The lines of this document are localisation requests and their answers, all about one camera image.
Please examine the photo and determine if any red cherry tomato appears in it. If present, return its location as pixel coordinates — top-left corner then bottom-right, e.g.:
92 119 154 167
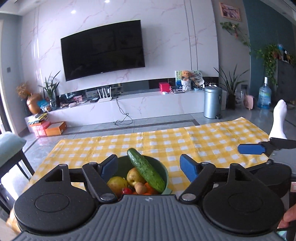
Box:
121 187 133 195

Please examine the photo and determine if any white wifi router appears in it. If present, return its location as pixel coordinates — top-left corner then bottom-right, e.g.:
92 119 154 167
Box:
97 87 112 102

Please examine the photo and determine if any person's right hand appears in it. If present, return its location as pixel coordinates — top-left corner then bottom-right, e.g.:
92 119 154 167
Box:
278 205 296 228

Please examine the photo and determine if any yellow-green pear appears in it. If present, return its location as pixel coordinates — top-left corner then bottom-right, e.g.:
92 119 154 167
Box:
126 168 146 188

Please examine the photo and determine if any potted plant left cabinet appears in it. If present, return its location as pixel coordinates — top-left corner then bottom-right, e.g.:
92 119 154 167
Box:
39 71 61 110

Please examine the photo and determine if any green colander bowl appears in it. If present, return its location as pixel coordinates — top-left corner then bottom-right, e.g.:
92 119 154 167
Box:
113 156 172 195

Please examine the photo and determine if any large red-green pear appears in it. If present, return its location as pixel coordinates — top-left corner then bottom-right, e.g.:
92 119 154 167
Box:
107 176 128 197

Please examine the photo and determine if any white marble tv cabinet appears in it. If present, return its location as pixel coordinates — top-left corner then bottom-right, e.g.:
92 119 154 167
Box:
24 86 228 134

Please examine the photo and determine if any framed wall picture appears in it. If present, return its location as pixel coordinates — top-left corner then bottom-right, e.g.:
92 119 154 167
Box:
219 3 241 22

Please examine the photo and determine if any blue water jug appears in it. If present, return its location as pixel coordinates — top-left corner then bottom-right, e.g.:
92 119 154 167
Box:
257 77 271 109

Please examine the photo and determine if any brown gourd vase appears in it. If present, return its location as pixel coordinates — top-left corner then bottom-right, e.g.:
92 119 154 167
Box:
27 93 43 114

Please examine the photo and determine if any black wall television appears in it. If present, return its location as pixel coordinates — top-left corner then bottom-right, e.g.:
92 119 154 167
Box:
61 20 145 81

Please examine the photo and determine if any teddy bear plush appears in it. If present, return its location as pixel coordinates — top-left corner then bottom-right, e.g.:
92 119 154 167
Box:
181 70 192 92

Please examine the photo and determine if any potted plant right floor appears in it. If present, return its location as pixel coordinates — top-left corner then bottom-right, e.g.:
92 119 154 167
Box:
214 65 249 110

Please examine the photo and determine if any dark chair with cushion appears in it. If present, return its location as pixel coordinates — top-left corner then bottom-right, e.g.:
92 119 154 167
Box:
0 132 35 214

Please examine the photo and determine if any hanging green ivy plant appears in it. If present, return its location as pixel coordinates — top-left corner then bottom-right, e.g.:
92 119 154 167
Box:
220 22 280 86

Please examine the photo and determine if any yellow white checkered tablecloth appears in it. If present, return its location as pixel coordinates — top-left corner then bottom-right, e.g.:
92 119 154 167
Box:
26 117 268 196

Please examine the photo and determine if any silver pedal trash can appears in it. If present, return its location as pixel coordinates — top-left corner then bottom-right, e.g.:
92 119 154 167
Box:
204 86 222 119

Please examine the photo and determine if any black power cable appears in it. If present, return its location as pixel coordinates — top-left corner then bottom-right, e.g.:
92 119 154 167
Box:
113 98 134 126

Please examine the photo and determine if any green cucumber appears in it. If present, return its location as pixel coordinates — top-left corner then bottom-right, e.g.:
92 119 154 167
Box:
127 148 166 193

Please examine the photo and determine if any orange tangerine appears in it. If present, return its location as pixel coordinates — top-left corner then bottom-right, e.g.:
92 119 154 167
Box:
144 182 159 195

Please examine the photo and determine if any red box on cabinet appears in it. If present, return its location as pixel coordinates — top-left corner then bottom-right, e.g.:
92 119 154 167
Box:
159 82 171 93

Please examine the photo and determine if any brown longan back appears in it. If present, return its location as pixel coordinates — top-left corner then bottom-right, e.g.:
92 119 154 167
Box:
134 182 147 195

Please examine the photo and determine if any white sock foot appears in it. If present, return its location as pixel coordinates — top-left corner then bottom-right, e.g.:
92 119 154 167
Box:
268 99 287 139

